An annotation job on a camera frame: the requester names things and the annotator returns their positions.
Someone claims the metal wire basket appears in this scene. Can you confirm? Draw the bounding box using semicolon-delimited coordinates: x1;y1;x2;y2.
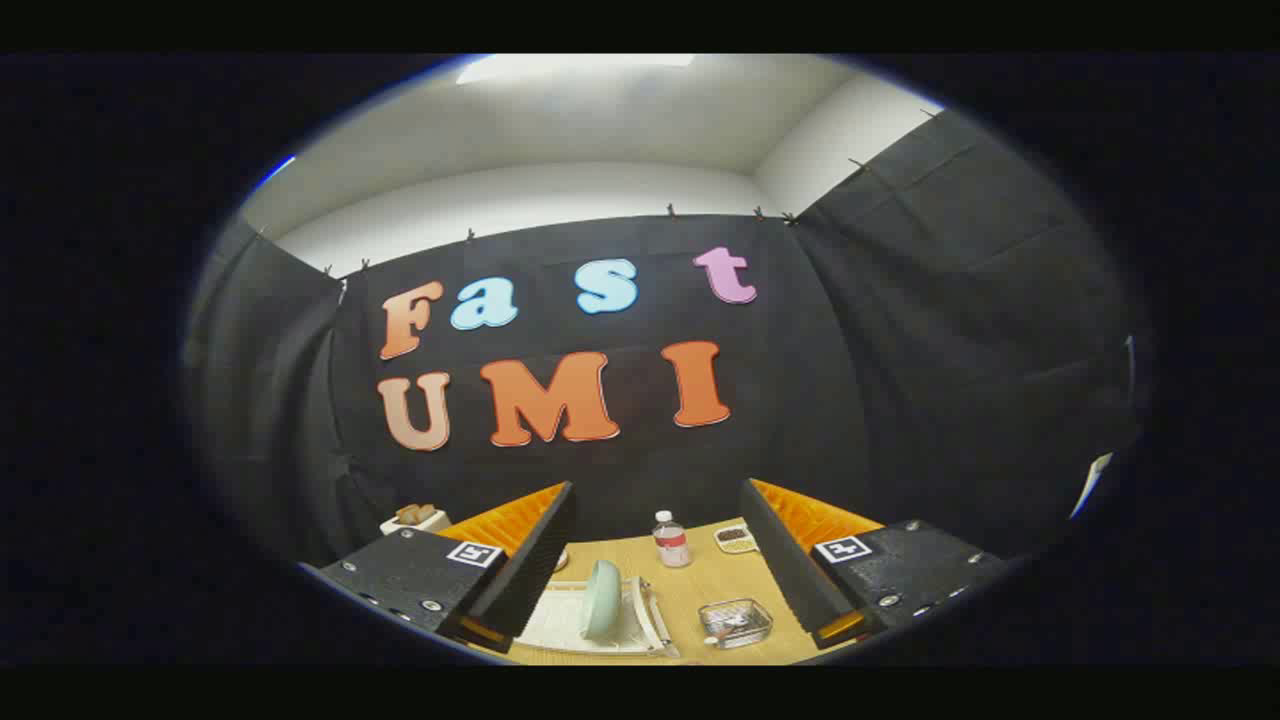
698;598;774;650

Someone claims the clear bottle with red label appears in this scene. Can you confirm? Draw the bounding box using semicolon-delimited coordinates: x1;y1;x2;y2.
653;510;693;569

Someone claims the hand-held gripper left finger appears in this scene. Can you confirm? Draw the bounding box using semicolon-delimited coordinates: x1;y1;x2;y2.
300;481;578;653

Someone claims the ceiling light panel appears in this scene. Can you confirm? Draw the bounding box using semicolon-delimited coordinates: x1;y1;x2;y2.
455;55;697;86

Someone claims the white drain tray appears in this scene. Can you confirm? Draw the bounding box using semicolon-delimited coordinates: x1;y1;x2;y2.
520;590;651;653

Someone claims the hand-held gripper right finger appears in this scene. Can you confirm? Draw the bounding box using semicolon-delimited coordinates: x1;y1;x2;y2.
740;478;1009;649

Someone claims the black backdrop cloth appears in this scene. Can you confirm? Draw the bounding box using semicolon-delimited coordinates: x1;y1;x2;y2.
185;108;1141;571

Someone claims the white toaster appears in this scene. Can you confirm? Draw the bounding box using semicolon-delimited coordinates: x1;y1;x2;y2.
380;508;453;537

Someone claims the white wire dish rack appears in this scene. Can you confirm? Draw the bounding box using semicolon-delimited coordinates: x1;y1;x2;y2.
515;575;682;660

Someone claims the light green plate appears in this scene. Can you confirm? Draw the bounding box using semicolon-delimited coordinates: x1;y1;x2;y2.
582;559;625;642

